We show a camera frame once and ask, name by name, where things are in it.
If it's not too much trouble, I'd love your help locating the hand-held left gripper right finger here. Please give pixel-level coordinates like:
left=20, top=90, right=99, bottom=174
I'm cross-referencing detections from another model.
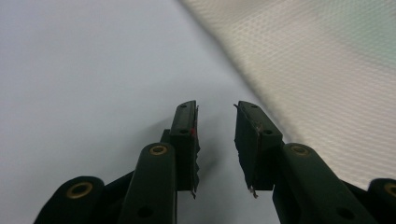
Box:
left=233, top=100, right=379, bottom=224

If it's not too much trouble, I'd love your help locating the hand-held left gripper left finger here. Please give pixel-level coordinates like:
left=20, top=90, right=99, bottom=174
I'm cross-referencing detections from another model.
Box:
left=118, top=100, right=201, bottom=224

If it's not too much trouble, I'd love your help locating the white mesh fabric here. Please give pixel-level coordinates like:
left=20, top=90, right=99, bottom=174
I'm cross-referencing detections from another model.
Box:
left=177, top=0, right=396, bottom=191

